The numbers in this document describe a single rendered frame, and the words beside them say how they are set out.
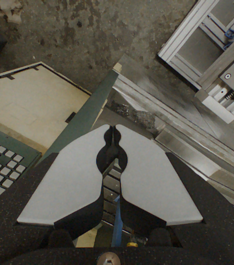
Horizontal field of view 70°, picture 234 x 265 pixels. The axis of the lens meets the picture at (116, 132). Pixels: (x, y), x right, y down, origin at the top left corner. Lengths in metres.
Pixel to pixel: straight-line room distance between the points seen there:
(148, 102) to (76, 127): 0.56
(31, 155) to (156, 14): 1.32
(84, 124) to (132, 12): 1.32
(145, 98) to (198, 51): 0.71
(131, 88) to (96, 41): 0.88
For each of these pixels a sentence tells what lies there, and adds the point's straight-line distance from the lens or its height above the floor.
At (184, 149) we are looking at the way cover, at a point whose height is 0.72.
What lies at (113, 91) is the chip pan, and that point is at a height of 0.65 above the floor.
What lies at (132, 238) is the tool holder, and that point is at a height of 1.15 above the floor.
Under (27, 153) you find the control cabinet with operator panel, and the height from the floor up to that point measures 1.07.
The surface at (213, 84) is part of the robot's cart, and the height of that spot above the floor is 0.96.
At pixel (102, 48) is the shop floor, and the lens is 1.61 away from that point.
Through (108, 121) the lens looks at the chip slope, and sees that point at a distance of 0.88.
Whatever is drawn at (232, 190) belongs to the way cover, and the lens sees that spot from 1.40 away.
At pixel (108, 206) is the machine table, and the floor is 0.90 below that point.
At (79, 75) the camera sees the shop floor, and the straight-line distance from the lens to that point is 1.70.
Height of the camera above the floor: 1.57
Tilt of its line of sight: 58 degrees down
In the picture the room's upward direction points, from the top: 166 degrees counter-clockwise
